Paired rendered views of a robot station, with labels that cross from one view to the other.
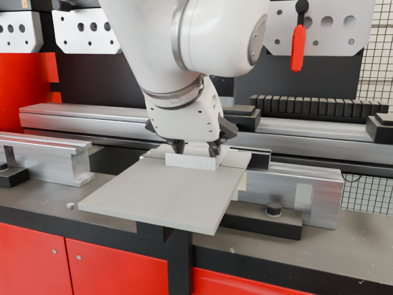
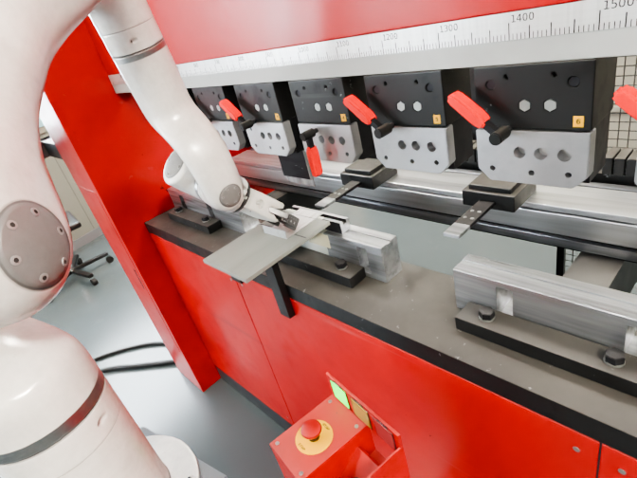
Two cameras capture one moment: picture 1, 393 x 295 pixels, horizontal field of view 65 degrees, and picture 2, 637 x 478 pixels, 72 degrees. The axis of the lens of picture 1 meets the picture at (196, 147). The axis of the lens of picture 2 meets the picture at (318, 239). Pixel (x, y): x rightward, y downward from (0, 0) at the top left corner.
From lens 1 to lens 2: 0.72 m
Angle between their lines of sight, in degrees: 33
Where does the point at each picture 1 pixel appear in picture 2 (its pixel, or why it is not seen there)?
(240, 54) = (219, 206)
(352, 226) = (404, 281)
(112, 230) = not seen: hidden behind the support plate
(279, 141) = (404, 195)
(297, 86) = not seen: hidden behind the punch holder
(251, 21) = (215, 193)
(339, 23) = (337, 141)
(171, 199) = (243, 260)
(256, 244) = (321, 288)
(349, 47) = (347, 157)
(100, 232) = not seen: hidden behind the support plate
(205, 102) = (249, 207)
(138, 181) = (239, 246)
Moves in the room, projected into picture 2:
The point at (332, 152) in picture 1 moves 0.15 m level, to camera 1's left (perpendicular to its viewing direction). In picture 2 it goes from (446, 208) to (391, 208)
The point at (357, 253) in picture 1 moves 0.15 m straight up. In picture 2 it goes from (380, 301) to (368, 243)
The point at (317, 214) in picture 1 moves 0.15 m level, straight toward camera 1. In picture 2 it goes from (373, 270) to (325, 305)
